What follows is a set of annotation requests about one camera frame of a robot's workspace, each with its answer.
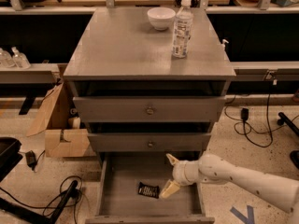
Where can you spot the black power adapter left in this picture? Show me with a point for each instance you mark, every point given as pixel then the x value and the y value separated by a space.
pixel 31 159

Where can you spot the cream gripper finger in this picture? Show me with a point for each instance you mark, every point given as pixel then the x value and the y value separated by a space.
pixel 169 189
pixel 173 160

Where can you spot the black rxbar chocolate bar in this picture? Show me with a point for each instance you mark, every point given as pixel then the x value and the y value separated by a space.
pixel 148 190

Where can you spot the clear plastic water bottle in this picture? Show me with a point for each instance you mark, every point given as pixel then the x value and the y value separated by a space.
pixel 182 29

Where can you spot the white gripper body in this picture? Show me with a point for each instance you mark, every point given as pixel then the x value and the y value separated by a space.
pixel 179 174

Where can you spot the black power adapter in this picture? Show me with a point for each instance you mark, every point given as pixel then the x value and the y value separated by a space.
pixel 31 159
pixel 244 114

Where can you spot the black bin left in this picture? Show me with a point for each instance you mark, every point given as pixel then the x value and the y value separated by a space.
pixel 9 155

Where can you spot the black stand base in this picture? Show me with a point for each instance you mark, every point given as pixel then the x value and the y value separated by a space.
pixel 57 206

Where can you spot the clear sanitizer pump bottle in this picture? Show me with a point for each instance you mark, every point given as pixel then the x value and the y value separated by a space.
pixel 20 59

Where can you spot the white ceramic bowl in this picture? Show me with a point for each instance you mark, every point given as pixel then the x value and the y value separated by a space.
pixel 161 18

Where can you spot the grey top drawer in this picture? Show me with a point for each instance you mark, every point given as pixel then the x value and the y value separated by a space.
pixel 149 109

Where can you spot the black power adapter right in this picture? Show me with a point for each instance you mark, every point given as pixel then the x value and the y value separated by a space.
pixel 244 114

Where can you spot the grey middle drawer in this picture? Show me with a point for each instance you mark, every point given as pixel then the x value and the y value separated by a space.
pixel 132 142

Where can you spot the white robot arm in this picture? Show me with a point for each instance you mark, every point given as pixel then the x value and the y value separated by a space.
pixel 279 191

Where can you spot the small white pump bottle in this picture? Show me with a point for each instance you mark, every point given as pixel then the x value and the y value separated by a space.
pixel 224 44

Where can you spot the open cardboard box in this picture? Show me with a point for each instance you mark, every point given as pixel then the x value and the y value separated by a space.
pixel 57 119

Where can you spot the grey open bottom drawer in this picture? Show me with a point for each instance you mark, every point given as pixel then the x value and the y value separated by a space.
pixel 120 203

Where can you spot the grey wooden drawer cabinet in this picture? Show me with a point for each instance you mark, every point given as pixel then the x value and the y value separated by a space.
pixel 120 54

